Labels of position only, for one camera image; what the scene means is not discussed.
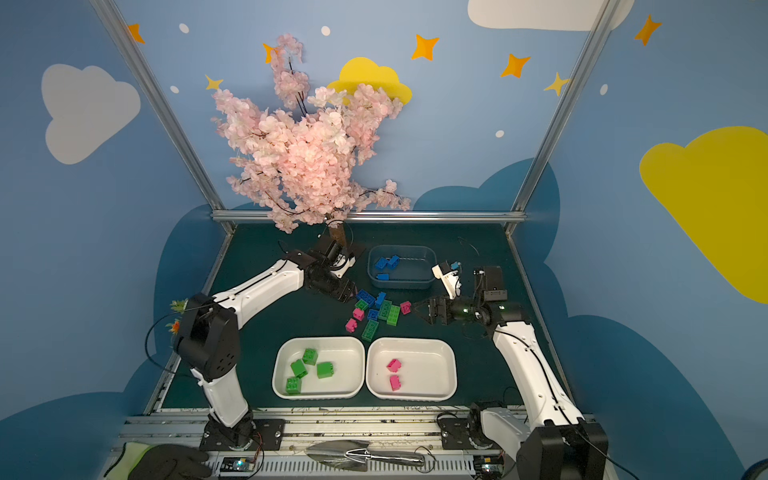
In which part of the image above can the long blue lego brick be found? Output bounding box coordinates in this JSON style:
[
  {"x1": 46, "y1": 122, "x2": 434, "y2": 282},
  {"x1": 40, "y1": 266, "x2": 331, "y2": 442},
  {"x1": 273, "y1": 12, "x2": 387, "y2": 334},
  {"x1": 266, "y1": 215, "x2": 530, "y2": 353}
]
[{"x1": 356, "y1": 290, "x2": 376, "y2": 306}]

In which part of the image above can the white tray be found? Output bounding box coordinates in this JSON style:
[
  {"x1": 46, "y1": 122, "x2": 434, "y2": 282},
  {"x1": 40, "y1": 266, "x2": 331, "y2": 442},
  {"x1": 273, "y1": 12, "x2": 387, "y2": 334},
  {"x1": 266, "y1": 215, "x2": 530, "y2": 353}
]
[
  {"x1": 365, "y1": 337, "x2": 458, "y2": 402},
  {"x1": 272, "y1": 336, "x2": 366, "y2": 400}
]

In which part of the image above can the long dark green lego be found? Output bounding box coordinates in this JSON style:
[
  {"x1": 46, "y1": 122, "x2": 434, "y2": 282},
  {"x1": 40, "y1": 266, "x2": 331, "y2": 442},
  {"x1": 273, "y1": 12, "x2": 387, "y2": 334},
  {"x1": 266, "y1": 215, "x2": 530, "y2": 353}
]
[{"x1": 361, "y1": 320, "x2": 380, "y2": 342}]

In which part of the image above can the black work glove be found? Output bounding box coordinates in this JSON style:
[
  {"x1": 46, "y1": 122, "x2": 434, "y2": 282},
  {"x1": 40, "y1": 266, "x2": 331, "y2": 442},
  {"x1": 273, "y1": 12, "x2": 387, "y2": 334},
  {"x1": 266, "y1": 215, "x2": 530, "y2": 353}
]
[{"x1": 128, "y1": 444, "x2": 213, "y2": 480}]

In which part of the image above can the long light green lego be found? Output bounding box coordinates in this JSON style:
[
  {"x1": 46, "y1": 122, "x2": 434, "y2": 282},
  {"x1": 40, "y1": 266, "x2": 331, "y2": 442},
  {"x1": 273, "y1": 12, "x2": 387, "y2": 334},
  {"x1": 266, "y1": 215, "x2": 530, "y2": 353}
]
[{"x1": 386, "y1": 305, "x2": 400, "y2": 326}]

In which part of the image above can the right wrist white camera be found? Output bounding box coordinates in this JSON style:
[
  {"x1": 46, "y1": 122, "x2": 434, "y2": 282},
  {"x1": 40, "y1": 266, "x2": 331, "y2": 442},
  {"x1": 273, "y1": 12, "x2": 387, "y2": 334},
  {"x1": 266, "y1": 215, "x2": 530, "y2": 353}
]
[{"x1": 432, "y1": 261, "x2": 461, "y2": 300}]

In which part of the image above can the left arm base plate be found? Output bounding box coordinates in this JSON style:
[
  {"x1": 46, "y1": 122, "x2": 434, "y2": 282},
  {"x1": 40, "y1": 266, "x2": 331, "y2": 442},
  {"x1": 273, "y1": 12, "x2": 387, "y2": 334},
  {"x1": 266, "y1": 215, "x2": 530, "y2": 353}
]
[{"x1": 199, "y1": 417, "x2": 286, "y2": 452}]

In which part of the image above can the green lego brick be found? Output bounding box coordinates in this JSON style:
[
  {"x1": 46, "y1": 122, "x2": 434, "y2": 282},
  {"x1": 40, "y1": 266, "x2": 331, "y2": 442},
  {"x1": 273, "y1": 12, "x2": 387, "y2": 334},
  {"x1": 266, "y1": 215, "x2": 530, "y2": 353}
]
[
  {"x1": 302, "y1": 348, "x2": 319, "y2": 366},
  {"x1": 290, "y1": 359, "x2": 308, "y2": 379},
  {"x1": 285, "y1": 376, "x2": 302, "y2": 396},
  {"x1": 316, "y1": 362, "x2": 335, "y2": 379}
]

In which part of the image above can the potted green plant white pot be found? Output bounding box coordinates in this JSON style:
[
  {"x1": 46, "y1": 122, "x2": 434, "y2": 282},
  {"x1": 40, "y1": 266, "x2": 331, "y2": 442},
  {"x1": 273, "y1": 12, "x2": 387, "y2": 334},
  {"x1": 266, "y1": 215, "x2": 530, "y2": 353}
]
[{"x1": 165, "y1": 299, "x2": 188, "y2": 335}]

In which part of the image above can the silver metal trowel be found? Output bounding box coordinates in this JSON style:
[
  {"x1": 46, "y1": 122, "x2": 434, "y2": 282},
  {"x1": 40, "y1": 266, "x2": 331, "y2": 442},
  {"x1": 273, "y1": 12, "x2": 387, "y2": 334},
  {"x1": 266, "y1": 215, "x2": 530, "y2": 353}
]
[{"x1": 305, "y1": 440, "x2": 427, "y2": 472}]

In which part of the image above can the dark green lego plate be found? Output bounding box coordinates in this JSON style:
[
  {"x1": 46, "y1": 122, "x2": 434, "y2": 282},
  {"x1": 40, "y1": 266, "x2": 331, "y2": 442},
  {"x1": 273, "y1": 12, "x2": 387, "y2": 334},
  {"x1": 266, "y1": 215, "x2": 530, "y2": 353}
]
[{"x1": 377, "y1": 300, "x2": 393, "y2": 322}]

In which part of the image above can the right white tray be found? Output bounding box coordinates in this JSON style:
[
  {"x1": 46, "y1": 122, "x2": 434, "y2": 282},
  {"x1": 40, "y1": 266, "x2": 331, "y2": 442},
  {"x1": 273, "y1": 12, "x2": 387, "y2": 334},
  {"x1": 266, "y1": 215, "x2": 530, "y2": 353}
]
[{"x1": 365, "y1": 337, "x2": 458, "y2": 402}]

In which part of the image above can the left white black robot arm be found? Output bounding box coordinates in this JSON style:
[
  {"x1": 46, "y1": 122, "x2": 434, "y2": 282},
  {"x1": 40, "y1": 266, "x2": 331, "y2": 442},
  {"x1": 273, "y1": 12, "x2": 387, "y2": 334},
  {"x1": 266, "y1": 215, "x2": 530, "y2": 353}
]
[{"x1": 173, "y1": 234, "x2": 365, "y2": 451}]

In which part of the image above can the left white tray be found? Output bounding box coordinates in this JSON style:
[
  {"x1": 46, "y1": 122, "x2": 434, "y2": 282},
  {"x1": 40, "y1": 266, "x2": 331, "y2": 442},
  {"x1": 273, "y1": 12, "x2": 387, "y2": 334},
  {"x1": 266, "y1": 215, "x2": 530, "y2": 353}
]
[{"x1": 272, "y1": 336, "x2": 366, "y2": 400}]

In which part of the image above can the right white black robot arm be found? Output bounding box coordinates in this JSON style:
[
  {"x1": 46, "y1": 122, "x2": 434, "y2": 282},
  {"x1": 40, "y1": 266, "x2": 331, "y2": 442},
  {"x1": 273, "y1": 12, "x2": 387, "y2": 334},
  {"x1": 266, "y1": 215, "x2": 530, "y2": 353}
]
[{"x1": 425, "y1": 262, "x2": 609, "y2": 479}]

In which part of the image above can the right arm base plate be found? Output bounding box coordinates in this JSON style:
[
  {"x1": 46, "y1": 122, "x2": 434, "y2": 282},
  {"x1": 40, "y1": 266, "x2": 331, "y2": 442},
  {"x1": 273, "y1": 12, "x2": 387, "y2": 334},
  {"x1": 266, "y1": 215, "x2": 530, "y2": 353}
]
[{"x1": 436, "y1": 412, "x2": 530, "y2": 453}]

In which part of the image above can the pink blossom artificial tree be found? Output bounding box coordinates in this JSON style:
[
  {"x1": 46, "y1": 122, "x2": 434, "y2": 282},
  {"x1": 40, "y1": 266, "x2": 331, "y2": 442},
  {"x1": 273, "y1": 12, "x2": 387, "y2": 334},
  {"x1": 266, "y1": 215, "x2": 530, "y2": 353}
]
[{"x1": 212, "y1": 34, "x2": 411, "y2": 242}]

